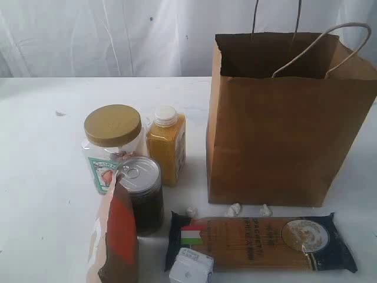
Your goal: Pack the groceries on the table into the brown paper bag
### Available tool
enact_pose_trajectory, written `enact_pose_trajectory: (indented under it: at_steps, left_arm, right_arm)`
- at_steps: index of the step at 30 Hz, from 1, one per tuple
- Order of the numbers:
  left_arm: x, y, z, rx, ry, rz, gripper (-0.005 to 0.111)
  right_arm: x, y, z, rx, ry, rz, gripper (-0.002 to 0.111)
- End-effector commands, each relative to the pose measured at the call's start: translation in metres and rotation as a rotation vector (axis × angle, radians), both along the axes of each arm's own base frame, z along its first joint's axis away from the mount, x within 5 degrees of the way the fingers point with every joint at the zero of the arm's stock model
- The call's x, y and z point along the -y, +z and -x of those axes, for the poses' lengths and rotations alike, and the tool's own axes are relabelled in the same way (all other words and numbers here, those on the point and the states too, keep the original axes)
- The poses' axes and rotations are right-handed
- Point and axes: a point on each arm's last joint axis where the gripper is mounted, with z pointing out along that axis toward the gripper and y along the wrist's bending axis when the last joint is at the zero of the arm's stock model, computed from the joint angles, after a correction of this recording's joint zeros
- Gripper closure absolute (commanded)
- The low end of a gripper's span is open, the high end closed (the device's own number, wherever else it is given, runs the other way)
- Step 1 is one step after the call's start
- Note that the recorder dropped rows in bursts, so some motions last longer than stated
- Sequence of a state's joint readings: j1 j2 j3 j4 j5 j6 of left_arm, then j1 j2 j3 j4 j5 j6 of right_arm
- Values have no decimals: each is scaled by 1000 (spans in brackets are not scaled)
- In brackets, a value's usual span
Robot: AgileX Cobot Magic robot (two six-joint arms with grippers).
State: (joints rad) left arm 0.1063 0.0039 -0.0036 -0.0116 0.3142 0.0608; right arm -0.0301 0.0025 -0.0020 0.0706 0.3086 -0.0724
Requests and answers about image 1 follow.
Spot white backdrop curtain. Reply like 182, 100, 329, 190
1, 1, 376, 77

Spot nut jar with gold lid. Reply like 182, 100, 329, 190
81, 104, 146, 195

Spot brown and orange snack pouch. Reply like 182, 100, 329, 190
85, 172, 138, 282

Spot spaghetti packet dark blue ends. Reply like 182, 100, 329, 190
164, 212, 358, 273

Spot yellow spice bottle white cap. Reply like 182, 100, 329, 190
147, 106, 186, 187

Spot small white carton box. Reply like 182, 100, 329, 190
169, 248, 214, 283

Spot large brown paper bag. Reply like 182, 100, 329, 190
206, 28, 376, 207

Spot dark can with pull-tab lid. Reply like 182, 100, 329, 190
117, 156, 164, 236

